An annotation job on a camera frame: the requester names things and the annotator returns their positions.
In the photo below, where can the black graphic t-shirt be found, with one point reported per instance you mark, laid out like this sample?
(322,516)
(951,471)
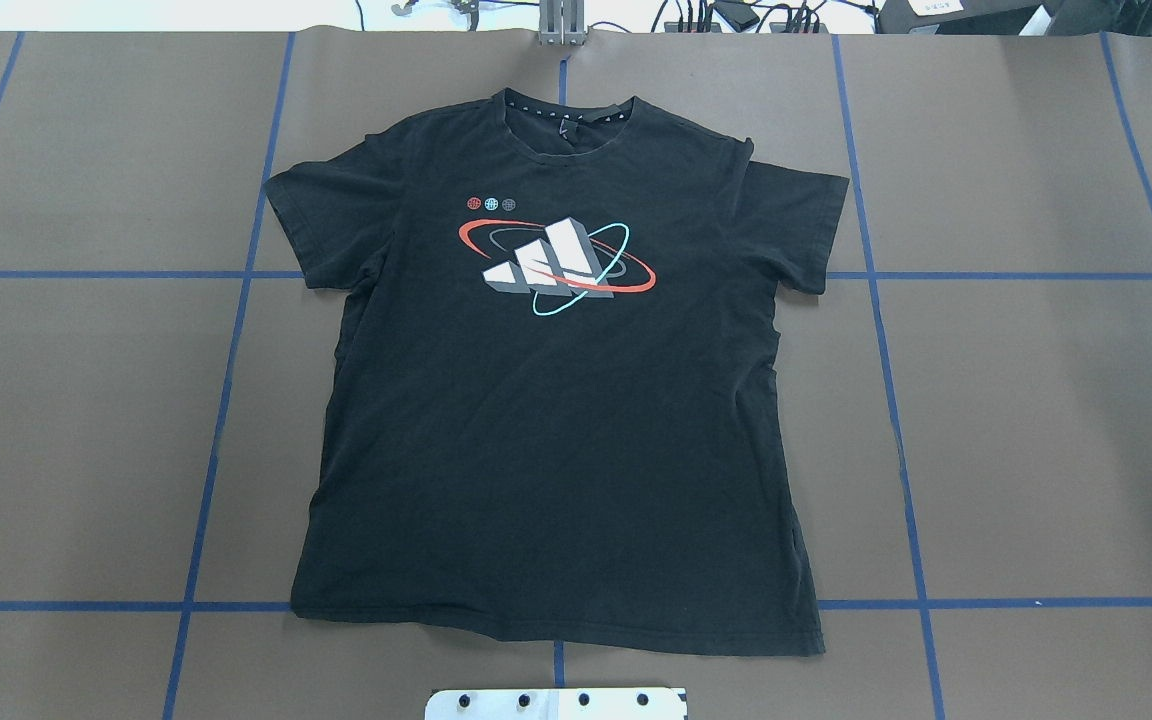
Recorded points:
(554,411)

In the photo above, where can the black device behind table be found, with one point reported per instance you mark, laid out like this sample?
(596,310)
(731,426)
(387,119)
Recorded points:
(952,18)

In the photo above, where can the aluminium frame post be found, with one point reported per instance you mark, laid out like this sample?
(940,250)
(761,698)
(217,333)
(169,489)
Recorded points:
(562,23)

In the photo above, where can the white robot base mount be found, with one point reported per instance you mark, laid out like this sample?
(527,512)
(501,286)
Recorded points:
(652,702)

